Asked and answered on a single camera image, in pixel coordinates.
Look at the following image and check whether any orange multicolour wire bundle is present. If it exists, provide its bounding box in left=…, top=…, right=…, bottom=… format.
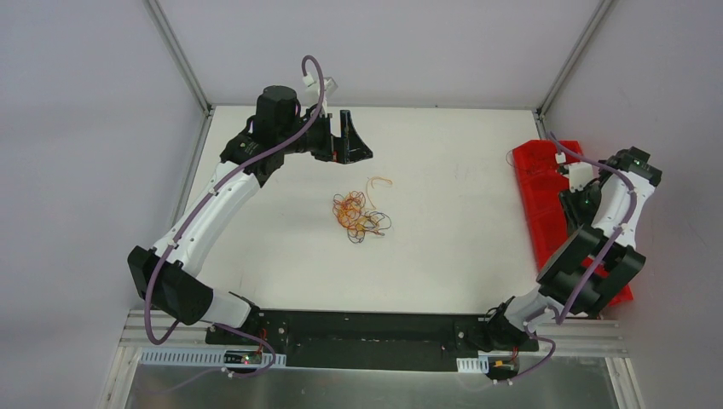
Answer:
left=331, top=176, right=394, bottom=245

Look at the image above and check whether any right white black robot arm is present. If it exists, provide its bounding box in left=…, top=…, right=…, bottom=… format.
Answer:
left=482, top=147, right=662, bottom=351

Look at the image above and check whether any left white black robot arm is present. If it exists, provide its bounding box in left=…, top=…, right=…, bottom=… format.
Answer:
left=127, top=85, right=373, bottom=345

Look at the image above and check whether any red plastic bin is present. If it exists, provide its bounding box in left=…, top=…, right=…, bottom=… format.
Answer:
left=512, top=140, right=633, bottom=307

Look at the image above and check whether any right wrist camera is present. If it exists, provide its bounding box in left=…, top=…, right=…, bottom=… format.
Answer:
left=555, top=153, right=594, bottom=193

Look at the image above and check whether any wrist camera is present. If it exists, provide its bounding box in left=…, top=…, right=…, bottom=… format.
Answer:
left=303, top=74, right=338, bottom=115
left=555, top=153, right=594, bottom=193

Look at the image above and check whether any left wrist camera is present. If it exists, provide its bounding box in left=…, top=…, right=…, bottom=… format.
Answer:
left=303, top=74, right=338, bottom=115

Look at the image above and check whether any aluminium frame rail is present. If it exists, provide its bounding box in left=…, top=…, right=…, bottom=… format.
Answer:
left=119, top=308, right=629, bottom=358

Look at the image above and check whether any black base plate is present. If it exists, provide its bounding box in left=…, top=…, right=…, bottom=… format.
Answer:
left=240, top=309, right=539, bottom=372

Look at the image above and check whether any right white cable duct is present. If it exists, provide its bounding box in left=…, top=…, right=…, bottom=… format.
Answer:
left=456, top=356, right=489, bottom=374

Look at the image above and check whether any white cable duct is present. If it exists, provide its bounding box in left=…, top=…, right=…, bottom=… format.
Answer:
left=139, top=348, right=286, bottom=369
left=456, top=356, right=489, bottom=374

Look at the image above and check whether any left white cable duct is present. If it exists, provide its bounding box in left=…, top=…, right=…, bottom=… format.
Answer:
left=139, top=348, right=286, bottom=369

